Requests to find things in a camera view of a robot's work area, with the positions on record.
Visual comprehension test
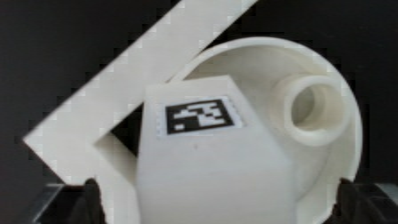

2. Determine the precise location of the white stool leg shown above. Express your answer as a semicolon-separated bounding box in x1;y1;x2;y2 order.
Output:
138;76;299;224

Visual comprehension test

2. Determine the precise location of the white L-shaped fence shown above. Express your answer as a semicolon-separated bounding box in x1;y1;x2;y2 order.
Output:
24;0;258;224

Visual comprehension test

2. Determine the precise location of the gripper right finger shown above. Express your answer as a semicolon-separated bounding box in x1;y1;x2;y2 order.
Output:
326;179;398;224

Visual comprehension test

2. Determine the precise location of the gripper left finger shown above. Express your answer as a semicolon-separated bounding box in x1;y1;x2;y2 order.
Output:
36;178;107;224

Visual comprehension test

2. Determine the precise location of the white round stool seat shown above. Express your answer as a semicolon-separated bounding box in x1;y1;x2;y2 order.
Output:
173;37;363;224

